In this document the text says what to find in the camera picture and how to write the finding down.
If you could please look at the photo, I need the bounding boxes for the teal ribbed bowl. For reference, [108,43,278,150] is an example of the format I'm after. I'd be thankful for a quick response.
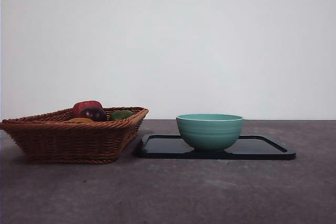
[175,113,245,153]

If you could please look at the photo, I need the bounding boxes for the brown kiwi fruit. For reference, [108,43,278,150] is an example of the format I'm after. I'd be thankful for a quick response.
[67,118,95,124]

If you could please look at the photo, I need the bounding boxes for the green avocado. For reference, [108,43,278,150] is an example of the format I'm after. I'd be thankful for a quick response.
[109,110,134,121]

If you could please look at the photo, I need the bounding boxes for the dark rectangular tray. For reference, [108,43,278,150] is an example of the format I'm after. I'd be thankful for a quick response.
[135,134,297,161]

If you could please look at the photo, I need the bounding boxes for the dark purple plum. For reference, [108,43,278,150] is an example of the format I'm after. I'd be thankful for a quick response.
[79,106,108,122]

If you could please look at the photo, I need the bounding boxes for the red apple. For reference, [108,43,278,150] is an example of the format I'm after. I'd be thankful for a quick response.
[72,100,103,120]

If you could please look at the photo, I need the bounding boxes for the brown wicker basket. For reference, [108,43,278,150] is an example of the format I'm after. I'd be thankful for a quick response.
[0,106,150,164]

